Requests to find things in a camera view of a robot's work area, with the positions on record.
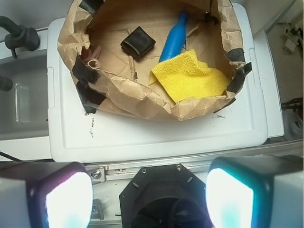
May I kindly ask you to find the clear plastic bin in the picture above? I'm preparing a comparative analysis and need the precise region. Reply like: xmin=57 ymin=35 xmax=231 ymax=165
xmin=0 ymin=50 xmax=48 ymax=140

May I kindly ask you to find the black clamp stand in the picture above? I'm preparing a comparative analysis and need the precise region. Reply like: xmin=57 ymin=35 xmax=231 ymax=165
xmin=0 ymin=16 xmax=40 ymax=58

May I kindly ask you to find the pink plush toy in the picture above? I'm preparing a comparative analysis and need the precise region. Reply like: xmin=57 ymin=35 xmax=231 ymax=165
xmin=81 ymin=46 xmax=102 ymax=69

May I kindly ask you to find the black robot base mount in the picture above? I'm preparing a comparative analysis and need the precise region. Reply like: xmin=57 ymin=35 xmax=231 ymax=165
xmin=119 ymin=164 xmax=213 ymax=228

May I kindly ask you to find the brown paper bag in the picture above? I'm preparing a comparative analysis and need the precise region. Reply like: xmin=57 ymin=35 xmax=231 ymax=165
xmin=57 ymin=0 xmax=252 ymax=121

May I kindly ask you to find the aluminium rail with bracket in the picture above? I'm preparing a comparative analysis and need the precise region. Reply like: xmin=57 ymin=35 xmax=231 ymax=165
xmin=85 ymin=139 xmax=304 ymax=184

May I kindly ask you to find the yellow microfiber cloth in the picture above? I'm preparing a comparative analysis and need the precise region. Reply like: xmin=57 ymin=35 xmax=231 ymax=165
xmin=149 ymin=49 xmax=230 ymax=103

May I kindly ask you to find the white plastic lid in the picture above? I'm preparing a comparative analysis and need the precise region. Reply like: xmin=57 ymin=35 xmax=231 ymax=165
xmin=47 ymin=3 xmax=268 ymax=163

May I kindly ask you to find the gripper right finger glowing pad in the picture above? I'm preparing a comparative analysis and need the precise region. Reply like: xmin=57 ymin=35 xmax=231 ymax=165
xmin=206 ymin=156 xmax=304 ymax=228

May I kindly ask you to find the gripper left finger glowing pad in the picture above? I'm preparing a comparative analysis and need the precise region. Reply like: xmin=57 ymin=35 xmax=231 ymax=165
xmin=0 ymin=161 xmax=93 ymax=228

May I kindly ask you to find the blue plastic bottle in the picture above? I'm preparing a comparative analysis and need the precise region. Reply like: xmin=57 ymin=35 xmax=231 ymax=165
xmin=159 ymin=12 xmax=188 ymax=62

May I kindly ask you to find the black folded pouch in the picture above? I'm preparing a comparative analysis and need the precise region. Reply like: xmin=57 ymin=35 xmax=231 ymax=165
xmin=120 ymin=26 xmax=156 ymax=60

